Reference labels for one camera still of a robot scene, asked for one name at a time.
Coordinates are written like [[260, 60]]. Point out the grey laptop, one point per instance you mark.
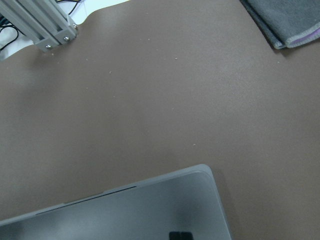
[[180, 205]]

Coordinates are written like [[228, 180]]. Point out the folded grey cloth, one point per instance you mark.
[[286, 23]]

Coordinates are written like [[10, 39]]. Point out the aluminium frame post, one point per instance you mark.
[[43, 22]]

